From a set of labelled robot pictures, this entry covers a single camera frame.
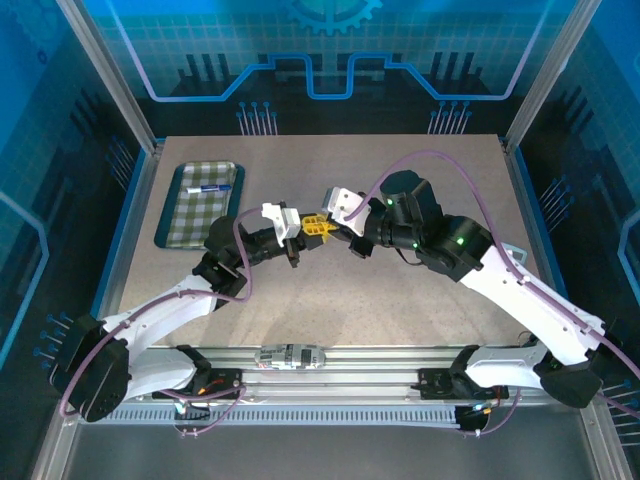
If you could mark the black white label sticker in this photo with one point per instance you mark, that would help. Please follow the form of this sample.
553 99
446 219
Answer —
290 356

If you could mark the white marker pen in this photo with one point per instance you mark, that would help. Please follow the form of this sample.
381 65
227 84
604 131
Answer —
210 188

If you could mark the aluminium frame post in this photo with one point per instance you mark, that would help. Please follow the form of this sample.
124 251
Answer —
111 75
549 75

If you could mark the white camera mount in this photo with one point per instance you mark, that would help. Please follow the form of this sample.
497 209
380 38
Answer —
357 215
272 211

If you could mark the aluminium mounting rail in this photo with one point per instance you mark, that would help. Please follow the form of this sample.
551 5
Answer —
375 360

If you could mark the checkered green tray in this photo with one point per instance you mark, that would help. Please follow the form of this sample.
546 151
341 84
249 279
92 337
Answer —
161 237

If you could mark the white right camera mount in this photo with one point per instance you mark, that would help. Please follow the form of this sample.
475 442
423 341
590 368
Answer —
357 215

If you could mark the blue-edged aluminium side rail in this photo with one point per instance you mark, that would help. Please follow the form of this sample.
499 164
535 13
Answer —
539 225
125 225

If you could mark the grey calculator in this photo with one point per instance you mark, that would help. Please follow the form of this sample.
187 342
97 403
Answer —
517 252

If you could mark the green checkered cloth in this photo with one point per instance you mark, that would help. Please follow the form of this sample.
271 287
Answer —
192 220

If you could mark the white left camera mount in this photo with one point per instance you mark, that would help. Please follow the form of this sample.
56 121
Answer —
272 211

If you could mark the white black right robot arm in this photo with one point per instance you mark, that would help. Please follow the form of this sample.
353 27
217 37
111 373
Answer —
540 305

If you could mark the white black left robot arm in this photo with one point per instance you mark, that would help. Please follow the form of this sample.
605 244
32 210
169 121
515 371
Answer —
160 310

